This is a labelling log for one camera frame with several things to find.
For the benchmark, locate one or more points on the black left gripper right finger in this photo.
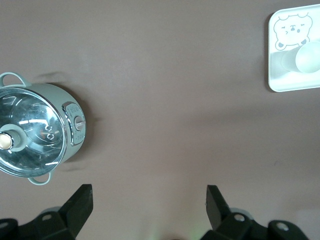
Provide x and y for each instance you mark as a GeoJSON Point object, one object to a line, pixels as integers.
{"type": "Point", "coordinates": [220, 215]}

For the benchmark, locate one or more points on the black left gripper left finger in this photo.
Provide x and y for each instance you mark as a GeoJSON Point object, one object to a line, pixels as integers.
{"type": "Point", "coordinates": [70, 215]}

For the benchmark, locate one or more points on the glass pot lid with knob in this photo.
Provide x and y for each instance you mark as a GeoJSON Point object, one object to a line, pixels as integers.
{"type": "Point", "coordinates": [37, 125]}

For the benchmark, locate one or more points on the pale green electric cooking pot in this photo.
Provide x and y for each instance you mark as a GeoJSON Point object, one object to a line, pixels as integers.
{"type": "Point", "coordinates": [58, 98]}

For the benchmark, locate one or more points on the cream tray with bear print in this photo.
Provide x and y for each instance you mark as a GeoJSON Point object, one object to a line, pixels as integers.
{"type": "Point", "coordinates": [287, 80]}

